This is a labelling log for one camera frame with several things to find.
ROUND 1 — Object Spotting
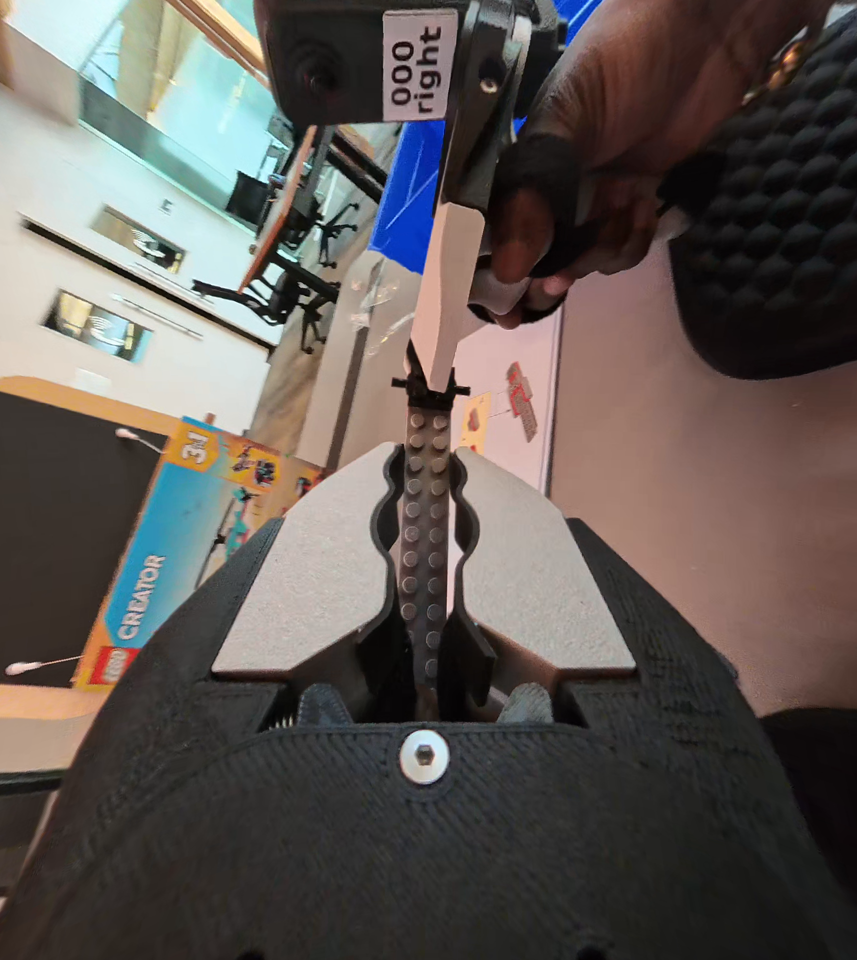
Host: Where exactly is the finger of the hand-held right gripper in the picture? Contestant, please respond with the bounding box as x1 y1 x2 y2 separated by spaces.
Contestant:
409 201 488 395

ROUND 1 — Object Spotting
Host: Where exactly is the black lego axle piece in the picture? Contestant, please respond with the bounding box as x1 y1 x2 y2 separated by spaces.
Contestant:
391 367 472 410

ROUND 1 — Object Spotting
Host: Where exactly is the clear plastic bag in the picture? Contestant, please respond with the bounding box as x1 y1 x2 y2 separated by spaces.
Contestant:
349 273 416 357

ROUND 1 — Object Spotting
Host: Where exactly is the black panel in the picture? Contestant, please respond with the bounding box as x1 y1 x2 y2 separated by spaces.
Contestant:
0 378 175 685

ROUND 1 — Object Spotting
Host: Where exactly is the black textured wrist pad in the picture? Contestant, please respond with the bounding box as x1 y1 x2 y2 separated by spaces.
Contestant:
657 0 857 380

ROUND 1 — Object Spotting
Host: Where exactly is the long grey lego plate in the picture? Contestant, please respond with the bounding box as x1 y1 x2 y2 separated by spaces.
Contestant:
397 405 454 706

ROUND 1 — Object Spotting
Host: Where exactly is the glass railing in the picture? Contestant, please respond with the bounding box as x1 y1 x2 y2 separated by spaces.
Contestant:
76 0 283 192

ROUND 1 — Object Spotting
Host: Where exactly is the wooden office desk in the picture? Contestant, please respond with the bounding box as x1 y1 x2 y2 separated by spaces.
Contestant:
239 126 388 295

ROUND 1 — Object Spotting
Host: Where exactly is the blue plastic bin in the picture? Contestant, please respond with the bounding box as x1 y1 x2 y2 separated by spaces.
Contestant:
367 118 454 277

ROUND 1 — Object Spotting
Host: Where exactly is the interior wall window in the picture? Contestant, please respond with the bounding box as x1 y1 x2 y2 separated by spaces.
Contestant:
92 204 187 273
40 288 154 366

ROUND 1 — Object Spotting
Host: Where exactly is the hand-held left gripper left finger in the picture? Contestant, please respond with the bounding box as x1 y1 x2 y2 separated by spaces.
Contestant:
211 441 418 687

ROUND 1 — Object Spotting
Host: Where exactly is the open instruction booklet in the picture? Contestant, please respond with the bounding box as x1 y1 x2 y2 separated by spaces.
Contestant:
452 300 566 496

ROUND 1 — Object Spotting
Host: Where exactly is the lego set box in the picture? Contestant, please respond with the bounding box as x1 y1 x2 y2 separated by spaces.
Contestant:
70 416 332 691

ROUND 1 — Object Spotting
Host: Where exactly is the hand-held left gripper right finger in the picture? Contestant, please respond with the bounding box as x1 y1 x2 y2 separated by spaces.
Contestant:
443 447 638 708

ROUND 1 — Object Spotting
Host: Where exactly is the person's right hand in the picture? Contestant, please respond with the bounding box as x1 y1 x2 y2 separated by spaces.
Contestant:
487 0 835 330

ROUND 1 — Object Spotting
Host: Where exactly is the black office chair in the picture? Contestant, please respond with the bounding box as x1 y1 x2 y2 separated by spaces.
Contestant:
301 202 360 267
192 266 340 354

